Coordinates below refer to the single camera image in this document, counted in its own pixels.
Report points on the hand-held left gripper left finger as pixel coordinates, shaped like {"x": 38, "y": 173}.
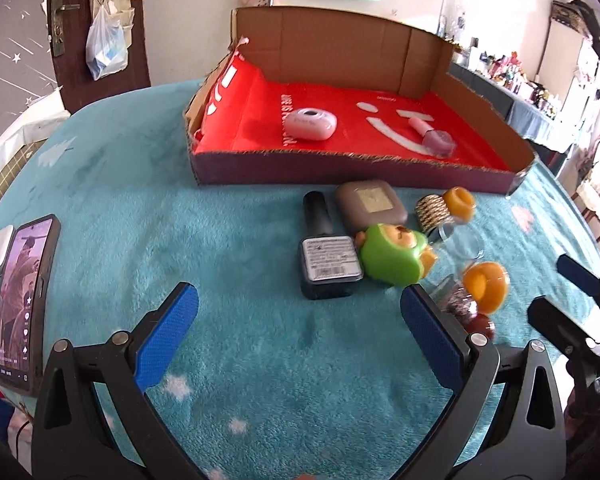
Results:
{"x": 170, "y": 335}

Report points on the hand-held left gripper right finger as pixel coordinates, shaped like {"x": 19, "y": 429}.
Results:
{"x": 430, "y": 340}

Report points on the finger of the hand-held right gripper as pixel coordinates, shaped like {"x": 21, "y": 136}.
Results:
{"x": 580, "y": 272}
{"x": 555, "y": 320}

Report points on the glitter jar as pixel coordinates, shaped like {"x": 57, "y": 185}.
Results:
{"x": 457, "y": 302}

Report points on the dark red ball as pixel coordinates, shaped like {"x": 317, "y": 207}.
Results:
{"x": 481, "y": 325}

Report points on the orange resin cap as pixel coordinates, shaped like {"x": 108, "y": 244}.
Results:
{"x": 460, "y": 202}
{"x": 485, "y": 285}

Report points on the green frog toy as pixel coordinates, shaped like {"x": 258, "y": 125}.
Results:
{"x": 392, "y": 260}

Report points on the black nail polish bottle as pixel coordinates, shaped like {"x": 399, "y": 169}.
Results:
{"x": 325, "y": 260}

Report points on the cardboard box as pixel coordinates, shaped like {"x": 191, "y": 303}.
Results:
{"x": 330, "y": 45}

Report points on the teal fleece blanket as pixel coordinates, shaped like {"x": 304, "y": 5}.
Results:
{"x": 230, "y": 360}

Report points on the clear glass jar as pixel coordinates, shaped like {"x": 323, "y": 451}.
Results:
{"x": 462, "y": 242}

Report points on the gold studded cylinder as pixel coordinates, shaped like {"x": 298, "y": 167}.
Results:
{"x": 432, "y": 210}

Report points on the brown earbud case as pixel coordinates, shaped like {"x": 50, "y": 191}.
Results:
{"x": 370, "y": 205}

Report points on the black smartphone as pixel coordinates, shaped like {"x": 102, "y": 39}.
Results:
{"x": 22, "y": 305}

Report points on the dark cloth covered desk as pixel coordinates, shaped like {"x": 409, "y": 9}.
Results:
{"x": 525, "y": 115}

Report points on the white cabinet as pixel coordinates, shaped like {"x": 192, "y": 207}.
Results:
{"x": 587, "y": 95}

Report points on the pink nail polish bottle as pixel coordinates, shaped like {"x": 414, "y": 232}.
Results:
{"x": 437, "y": 141}

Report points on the row of cosmetics bottles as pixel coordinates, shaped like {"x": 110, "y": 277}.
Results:
{"x": 510, "y": 70}

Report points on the red plastic bag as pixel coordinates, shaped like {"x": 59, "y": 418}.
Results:
{"x": 340, "y": 125}

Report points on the pink round case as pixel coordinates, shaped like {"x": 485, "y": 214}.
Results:
{"x": 310, "y": 124}

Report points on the dark bag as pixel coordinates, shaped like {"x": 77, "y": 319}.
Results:
{"x": 577, "y": 17}

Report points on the brown wooden door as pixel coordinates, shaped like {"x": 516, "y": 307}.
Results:
{"x": 67, "y": 80}

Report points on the hanging clear plastic bag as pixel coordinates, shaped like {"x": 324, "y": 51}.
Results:
{"x": 105, "y": 50}

